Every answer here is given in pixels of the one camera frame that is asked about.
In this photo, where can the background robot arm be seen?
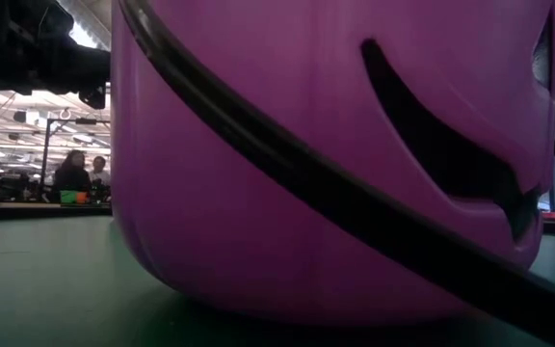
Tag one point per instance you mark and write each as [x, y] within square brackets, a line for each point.
[100, 193]
[10, 187]

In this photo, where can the orange container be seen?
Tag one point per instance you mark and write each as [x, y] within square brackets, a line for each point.
[81, 197]

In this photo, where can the red tray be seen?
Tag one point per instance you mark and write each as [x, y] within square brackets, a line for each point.
[554, 216]

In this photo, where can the black background station frame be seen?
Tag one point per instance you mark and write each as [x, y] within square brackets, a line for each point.
[45, 144]

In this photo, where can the white ceiling box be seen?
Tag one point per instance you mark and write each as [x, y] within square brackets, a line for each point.
[27, 117]

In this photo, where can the green container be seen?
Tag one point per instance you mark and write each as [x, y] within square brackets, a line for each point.
[68, 196]

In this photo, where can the person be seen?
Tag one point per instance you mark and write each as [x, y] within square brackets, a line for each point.
[71, 176]
[99, 169]

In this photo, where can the purple plastic bucket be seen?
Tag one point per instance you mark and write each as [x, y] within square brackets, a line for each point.
[258, 168]

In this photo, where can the black aluminium table frame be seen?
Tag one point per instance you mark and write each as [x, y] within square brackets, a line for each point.
[41, 211]

